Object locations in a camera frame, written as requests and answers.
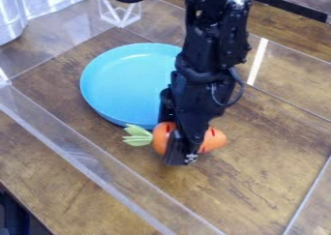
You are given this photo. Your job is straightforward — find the white patterned curtain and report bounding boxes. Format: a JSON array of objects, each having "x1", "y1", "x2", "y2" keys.
[{"x1": 0, "y1": 0, "x2": 84, "y2": 45}]

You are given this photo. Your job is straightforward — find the clear acrylic enclosure wall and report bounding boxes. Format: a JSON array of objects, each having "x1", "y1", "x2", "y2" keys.
[{"x1": 0, "y1": 0, "x2": 331, "y2": 235}]

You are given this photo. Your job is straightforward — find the orange toy carrot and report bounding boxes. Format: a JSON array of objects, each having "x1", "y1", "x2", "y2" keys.
[{"x1": 123, "y1": 122, "x2": 229, "y2": 156}]

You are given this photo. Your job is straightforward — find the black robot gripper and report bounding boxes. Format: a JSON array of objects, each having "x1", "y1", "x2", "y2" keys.
[{"x1": 158, "y1": 71, "x2": 235, "y2": 165}]

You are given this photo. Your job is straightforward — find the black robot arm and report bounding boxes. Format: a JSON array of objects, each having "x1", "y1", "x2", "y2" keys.
[{"x1": 159, "y1": 0, "x2": 253, "y2": 165}]

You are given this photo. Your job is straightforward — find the blue round tray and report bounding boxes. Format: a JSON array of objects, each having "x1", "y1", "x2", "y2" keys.
[{"x1": 80, "y1": 43, "x2": 182, "y2": 130}]

